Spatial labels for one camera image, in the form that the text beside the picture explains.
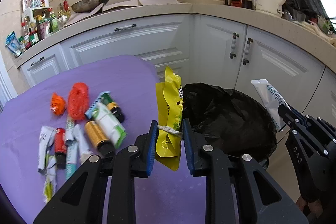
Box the large white tube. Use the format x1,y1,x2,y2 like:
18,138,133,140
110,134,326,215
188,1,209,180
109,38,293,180
251,79,290,132

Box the yellow white wrapper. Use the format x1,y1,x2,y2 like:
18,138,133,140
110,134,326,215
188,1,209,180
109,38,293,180
43,154,57,203

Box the yellow snack bag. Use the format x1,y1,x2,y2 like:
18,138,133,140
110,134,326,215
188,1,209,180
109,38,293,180
155,67,183,171

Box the white wrapper strip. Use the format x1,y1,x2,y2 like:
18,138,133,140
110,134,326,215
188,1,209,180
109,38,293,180
73,124,92,164

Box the black trash bag bin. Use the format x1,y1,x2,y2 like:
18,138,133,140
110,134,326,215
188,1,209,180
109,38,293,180
183,83,277,169

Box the white kitchen cabinets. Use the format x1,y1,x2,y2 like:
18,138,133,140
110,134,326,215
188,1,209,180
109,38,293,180
15,12,335,124

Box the white teal tube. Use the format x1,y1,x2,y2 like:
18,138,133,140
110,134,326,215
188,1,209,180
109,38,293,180
66,141,78,180

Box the gold tube black cap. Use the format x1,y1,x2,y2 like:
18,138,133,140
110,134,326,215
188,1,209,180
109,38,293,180
84,121,115,158

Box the red tube black cap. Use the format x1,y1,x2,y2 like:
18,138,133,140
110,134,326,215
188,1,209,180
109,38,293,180
54,128,67,169

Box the white folded wrapper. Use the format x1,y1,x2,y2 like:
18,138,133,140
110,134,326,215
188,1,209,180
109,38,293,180
38,126,56,174

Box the white green package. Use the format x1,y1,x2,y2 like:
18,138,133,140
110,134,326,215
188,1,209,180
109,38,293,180
92,102,126,148

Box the light blue wrapper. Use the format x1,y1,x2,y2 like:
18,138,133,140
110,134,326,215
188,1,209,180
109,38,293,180
84,91,110,119

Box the small orange plastic bag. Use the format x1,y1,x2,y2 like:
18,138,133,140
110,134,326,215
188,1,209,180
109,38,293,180
51,93,66,115

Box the large red-orange plastic bag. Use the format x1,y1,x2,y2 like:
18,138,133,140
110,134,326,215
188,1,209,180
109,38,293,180
68,83,89,121

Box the green black-capped tube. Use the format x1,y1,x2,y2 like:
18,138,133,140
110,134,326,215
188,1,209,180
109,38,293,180
101,93,125,123

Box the red lid jar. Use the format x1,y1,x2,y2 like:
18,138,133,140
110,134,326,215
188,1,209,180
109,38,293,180
29,31,39,46

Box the blue white snack pack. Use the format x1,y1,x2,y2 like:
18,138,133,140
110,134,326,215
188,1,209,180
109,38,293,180
5,31,21,57

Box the green bottle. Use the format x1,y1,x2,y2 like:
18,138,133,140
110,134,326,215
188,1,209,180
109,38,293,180
50,12,59,34

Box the white cloth on counter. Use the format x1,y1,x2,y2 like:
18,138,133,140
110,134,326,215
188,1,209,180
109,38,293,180
64,0,182,27

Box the white spice rack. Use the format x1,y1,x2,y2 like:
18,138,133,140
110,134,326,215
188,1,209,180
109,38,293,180
22,7,53,42

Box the cooking oil bottle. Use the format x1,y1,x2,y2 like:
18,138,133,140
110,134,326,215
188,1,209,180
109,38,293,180
58,0,71,25

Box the metal wok pan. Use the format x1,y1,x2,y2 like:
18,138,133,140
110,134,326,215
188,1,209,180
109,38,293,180
71,0,109,13

